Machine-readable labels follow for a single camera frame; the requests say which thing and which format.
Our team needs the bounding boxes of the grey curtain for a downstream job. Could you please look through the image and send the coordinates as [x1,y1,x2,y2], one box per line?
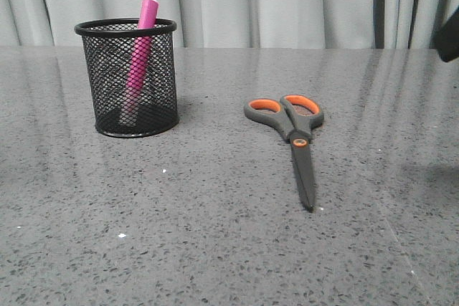
[1,0,458,49]

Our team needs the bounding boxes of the grey orange scissors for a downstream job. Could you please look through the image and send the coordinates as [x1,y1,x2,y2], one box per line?
[244,95,324,212]

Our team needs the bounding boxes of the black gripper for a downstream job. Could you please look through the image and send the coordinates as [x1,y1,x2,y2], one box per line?
[433,8,459,62]

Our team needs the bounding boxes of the black mesh pen cup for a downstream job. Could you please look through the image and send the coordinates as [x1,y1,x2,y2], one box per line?
[75,18,179,138]

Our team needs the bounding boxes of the pink marker pen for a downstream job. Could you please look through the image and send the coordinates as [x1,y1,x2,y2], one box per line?
[119,0,158,127]

